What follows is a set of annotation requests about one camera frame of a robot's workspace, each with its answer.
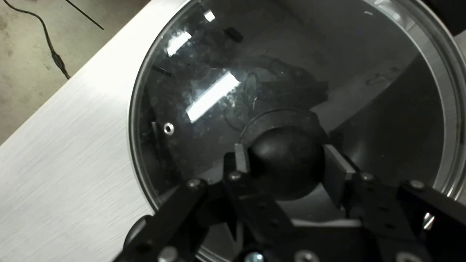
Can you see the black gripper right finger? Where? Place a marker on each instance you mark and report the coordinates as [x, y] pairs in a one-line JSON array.
[[387, 212]]

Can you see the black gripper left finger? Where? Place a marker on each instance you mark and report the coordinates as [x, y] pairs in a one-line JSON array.
[[193, 218]]

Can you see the glass lid with black knob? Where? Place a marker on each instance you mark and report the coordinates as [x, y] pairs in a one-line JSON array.
[[285, 160]]

